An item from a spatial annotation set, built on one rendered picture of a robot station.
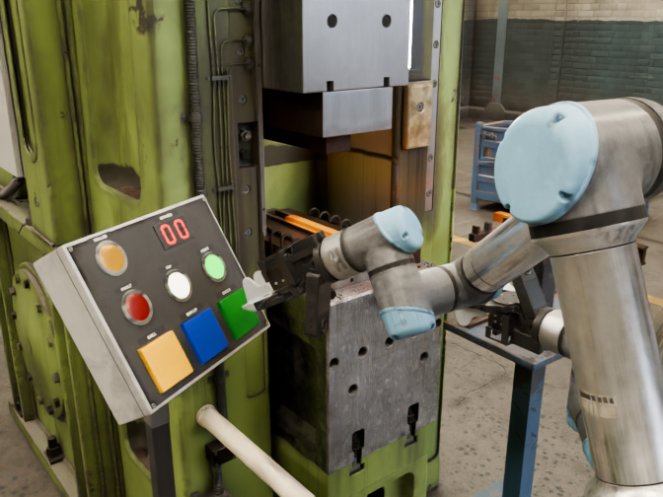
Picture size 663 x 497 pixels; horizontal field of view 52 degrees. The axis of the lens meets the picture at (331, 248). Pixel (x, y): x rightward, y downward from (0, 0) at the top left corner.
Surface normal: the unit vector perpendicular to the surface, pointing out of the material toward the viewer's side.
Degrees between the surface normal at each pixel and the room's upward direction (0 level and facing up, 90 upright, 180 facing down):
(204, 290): 60
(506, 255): 105
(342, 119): 90
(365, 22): 90
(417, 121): 90
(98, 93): 90
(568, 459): 0
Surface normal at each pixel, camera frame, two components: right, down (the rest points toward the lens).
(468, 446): 0.00, -0.95
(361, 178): -0.78, 0.20
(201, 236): 0.77, -0.35
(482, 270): -0.68, 0.47
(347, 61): 0.62, 0.25
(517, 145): -0.87, 0.04
